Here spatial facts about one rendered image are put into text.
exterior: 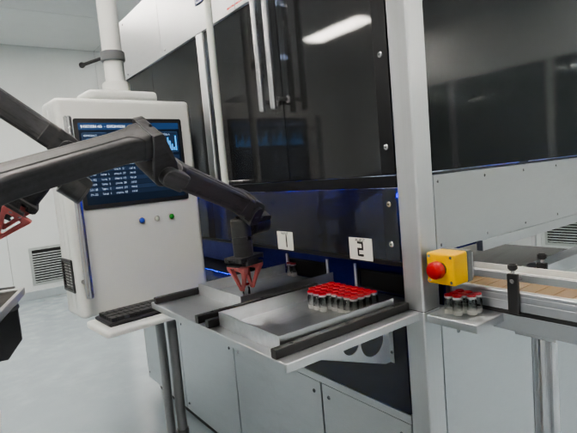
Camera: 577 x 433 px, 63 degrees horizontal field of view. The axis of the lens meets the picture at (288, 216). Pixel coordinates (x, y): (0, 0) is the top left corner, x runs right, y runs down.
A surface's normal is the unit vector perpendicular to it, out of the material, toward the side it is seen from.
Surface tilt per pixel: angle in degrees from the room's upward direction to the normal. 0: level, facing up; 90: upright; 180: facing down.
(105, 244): 90
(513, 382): 90
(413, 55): 90
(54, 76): 90
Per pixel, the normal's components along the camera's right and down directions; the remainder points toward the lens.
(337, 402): -0.80, 0.13
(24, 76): 0.60, 0.03
